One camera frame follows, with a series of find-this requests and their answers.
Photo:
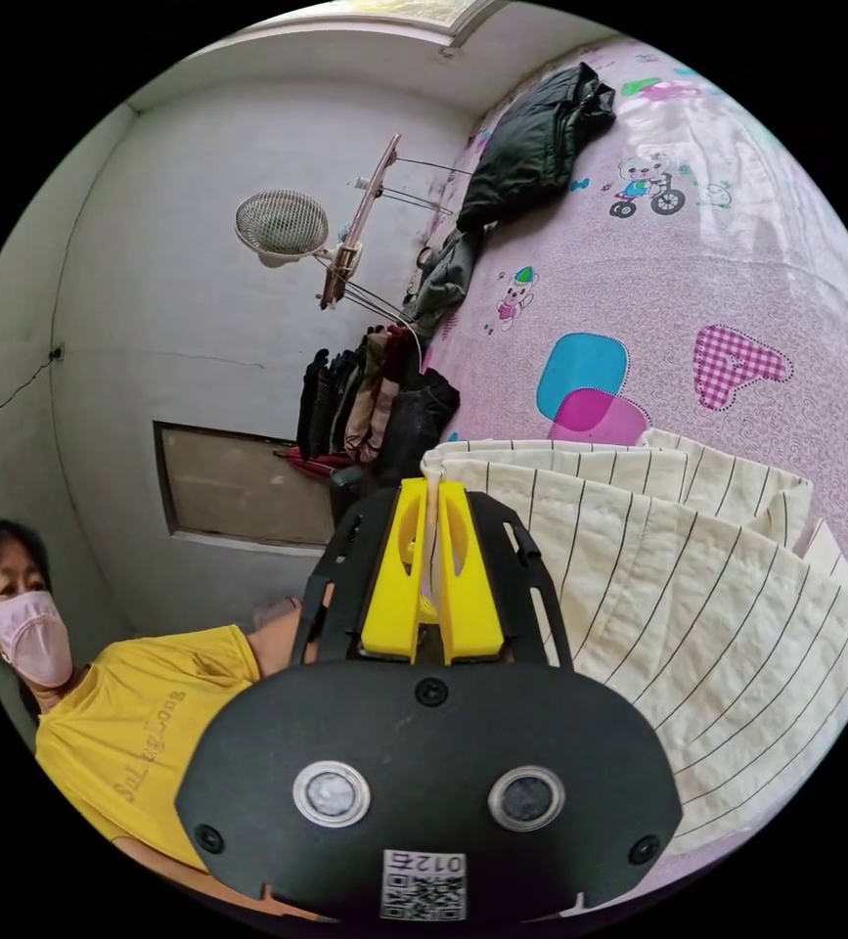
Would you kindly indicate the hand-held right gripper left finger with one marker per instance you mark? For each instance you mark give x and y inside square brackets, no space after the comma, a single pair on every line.
[391,579]

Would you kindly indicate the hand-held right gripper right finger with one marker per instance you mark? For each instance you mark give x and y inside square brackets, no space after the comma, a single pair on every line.
[467,587]

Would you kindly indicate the white striped shirt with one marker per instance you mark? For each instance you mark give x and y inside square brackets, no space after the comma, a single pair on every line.
[695,601]

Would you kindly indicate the pile of clothes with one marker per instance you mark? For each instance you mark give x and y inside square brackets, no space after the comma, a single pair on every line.
[365,403]

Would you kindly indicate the person's body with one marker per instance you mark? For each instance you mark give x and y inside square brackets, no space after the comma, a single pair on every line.
[123,704]

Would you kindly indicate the grey green garment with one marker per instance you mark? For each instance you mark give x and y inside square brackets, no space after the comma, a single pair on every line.
[444,277]

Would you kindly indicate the wooden clothes rack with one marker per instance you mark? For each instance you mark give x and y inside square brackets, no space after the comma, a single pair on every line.
[361,220]

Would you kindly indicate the bed with pink printed sheet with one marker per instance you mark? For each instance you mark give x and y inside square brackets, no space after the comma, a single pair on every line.
[717,279]

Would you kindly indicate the black jacket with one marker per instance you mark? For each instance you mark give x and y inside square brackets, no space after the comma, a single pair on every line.
[537,150]

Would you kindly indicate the white wall fan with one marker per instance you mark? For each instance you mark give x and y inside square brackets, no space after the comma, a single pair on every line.
[282,229]

